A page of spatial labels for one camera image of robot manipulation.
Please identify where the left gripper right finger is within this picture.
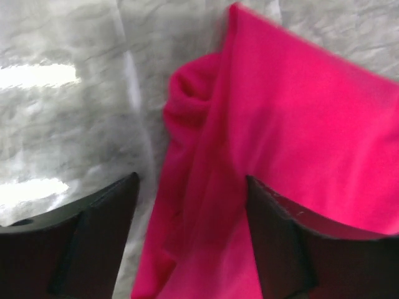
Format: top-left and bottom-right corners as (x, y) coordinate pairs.
(246, 177), (398, 298)

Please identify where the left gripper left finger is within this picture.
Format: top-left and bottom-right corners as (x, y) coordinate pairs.
(1, 173), (140, 299)

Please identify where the magenta t shirt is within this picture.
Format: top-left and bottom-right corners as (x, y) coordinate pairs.
(131, 3), (398, 298)

